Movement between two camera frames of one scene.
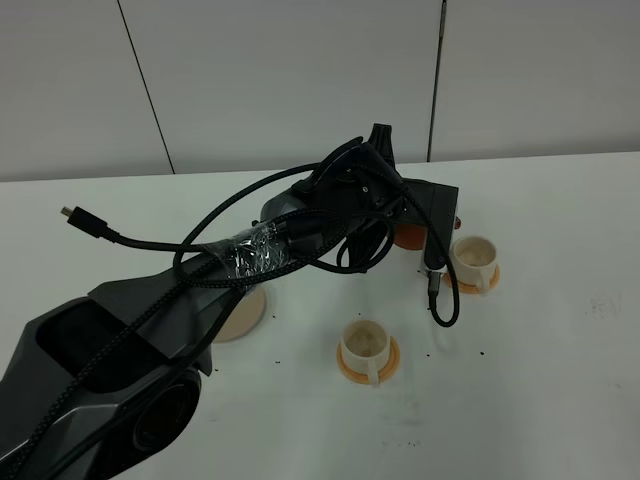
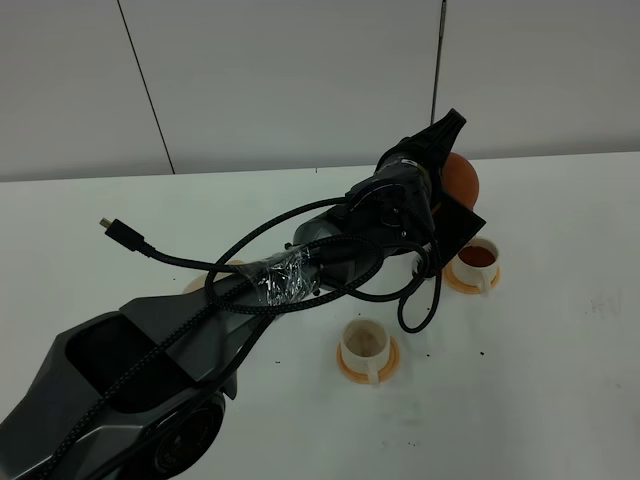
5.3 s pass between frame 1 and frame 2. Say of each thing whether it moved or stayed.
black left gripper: moved
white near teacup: stayed
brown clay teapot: moved
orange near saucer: stayed
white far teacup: stayed
